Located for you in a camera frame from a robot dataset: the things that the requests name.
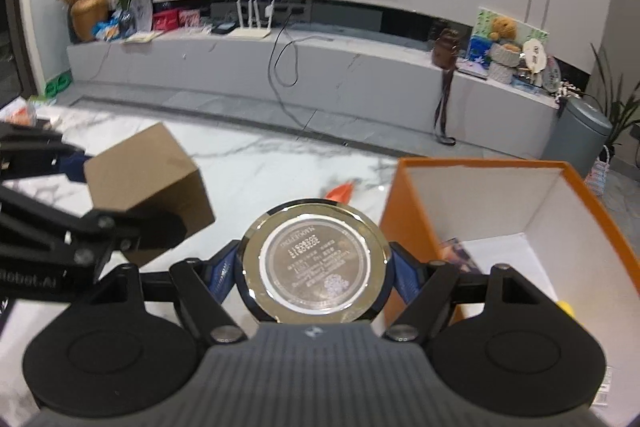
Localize pink bottle with orange cap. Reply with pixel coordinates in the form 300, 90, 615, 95
325, 179, 358, 202

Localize gold round tin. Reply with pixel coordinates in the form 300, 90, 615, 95
235, 199, 391, 324

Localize white woven baskets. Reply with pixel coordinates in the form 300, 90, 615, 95
487, 43, 522, 84

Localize brown teddy bear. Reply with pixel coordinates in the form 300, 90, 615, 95
489, 17, 518, 42

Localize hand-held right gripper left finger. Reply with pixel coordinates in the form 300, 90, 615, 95
70, 243, 248, 342

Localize green slippers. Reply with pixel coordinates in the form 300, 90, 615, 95
44, 74, 73, 98

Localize brown bag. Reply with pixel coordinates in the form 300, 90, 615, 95
432, 28, 460, 145

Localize blue printed box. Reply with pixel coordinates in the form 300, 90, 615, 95
469, 37, 493, 65

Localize white marble tv cabinet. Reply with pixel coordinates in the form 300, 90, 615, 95
66, 27, 563, 160

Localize round paper fan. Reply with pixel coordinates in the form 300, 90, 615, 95
521, 39, 548, 72

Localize brown cardboard box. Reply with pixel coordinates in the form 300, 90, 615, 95
83, 123, 216, 267

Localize red box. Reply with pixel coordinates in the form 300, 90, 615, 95
152, 10, 180, 31

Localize white framed picture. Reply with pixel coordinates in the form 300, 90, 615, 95
132, 0, 153, 32

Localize gold vase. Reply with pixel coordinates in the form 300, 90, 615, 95
70, 0, 110, 42

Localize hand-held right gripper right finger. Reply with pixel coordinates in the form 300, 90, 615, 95
382, 243, 558, 342

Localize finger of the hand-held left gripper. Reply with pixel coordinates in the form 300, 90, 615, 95
0, 187, 187, 268
0, 123, 93, 182

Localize grey trash bin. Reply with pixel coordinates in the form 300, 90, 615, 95
542, 99, 613, 178

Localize decorative plate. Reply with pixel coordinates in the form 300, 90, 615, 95
542, 57, 563, 92

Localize white router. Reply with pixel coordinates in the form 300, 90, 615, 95
229, 0, 273, 38

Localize potted green plant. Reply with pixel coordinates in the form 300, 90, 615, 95
590, 42, 640, 148

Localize orange storage box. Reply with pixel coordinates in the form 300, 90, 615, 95
378, 158, 640, 413

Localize blue snack bag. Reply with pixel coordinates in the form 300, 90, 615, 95
92, 19, 123, 42

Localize woven basket bag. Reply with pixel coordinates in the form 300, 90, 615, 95
585, 146, 613, 198

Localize picture printed card box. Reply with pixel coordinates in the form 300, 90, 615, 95
440, 239, 477, 269

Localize black cable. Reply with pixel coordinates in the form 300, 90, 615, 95
267, 9, 351, 145

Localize green picture board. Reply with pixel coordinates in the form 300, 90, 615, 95
470, 7, 550, 58

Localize pale yellow envelope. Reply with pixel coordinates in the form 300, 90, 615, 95
122, 31, 165, 44

